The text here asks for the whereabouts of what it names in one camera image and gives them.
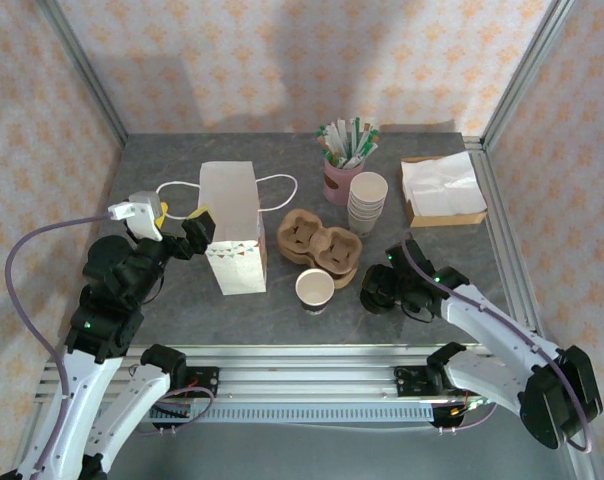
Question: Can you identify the white paper bag with handles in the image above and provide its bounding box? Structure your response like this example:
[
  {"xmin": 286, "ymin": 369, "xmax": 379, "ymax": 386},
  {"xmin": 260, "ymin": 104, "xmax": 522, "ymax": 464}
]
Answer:
[{"xmin": 154, "ymin": 160, "xmax": 299, "ymax": 296}]

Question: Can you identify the paper coffee cup black sleeve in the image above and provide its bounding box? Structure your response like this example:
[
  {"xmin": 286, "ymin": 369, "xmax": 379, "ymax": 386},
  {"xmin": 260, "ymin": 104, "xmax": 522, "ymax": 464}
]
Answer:
[{"xmin": 294, "ymin": 268, "xmax": 336, "ymax": 315}]

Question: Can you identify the wooden napkin tray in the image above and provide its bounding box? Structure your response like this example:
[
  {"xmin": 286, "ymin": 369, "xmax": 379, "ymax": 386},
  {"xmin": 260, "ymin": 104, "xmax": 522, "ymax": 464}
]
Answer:
[{"xmin": 400, "ymin": 158, "xmax": 489, "ymax": 229}]

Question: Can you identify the white paper napkin stack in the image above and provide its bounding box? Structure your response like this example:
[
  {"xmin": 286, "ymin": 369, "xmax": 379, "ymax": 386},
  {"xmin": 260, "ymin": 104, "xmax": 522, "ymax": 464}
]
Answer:
[{"xmin": 400, "ymin": 151, "xmax": 487, "ymax": 217}]

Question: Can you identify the pink canister with oval label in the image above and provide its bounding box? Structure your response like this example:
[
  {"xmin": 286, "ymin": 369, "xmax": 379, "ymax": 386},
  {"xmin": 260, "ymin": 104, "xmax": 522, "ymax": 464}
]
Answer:
[{"xmin": 323, "ymin": 157, "xmax": 367, "ymax": 206}]

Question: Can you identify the white wrapped straw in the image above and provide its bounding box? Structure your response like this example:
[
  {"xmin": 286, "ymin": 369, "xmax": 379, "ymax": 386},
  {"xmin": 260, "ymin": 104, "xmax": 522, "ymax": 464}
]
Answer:
[
  {"xmin": 328, "ymin": 123, "xmax": 347, "ymax": 162},
  {"xmin": 335, "ymin": 118, "xmax": 354, "ymax": 159}
]

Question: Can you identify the aluminium side rail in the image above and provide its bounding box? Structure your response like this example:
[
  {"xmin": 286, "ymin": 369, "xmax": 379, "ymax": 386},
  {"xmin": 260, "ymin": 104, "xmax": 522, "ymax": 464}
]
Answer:
[{"xmin": 462, "ymin": 134, "xmax": 553, "ymax": 361}]

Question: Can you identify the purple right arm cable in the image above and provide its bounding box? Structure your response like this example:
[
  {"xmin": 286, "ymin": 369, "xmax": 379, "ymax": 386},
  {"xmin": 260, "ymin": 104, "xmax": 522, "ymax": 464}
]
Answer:
[{"xmin": 401, "ymin": 234, "xmax": 596, "ymax": 455}]

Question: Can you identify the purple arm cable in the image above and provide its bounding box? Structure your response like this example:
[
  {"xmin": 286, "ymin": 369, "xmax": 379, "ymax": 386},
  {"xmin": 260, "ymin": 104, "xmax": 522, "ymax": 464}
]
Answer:
[
  {"xmin": 4, "ymin": 212, "xmax": 118, "ymax": 474},
  {"xmin": 401, "ymin": 234, "xmax": 596, "ymax": 455}
]

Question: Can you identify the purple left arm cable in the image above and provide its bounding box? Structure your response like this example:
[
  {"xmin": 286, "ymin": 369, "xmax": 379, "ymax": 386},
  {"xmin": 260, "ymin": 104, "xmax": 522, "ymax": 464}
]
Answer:
[{"xmin": 4, "ymin": 212, "xmax": 118, "ymax": 474}]

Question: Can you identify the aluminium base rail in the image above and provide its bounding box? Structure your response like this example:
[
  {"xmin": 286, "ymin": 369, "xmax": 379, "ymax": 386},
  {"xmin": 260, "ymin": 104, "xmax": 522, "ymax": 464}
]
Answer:
[{"xmin": 34, "ymin": 342, "xmax": 581, "ymax": 406}]

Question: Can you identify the thin base cable loop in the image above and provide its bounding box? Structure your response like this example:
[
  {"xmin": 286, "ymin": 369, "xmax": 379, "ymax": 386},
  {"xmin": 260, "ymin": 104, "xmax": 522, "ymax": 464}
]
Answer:
[
  {"xmin": 141, "ymin": 384, "xmax": 218, "ymax": 436},
  {"xmin": 431, "ymin": 394, "xmax": 498, "ymax": 436}
]

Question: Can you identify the grey slotted cable duct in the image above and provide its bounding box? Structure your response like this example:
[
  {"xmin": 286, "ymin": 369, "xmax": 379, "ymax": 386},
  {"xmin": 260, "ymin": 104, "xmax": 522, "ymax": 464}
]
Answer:
[{"xmin": 146, "ymin": 403, "xmax": 438, "ymax": 425}]

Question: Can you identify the aluminium frame post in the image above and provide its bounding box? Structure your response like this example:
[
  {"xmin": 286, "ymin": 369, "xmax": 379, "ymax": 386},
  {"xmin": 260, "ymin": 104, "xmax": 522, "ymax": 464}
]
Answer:
[
  {"xmin": 479, "ymin": 0, "xmax": 578, "ymax": 149},
  {"xmin": 34, "ymin": 0, "xmax": 129, "ymax": 146}
]

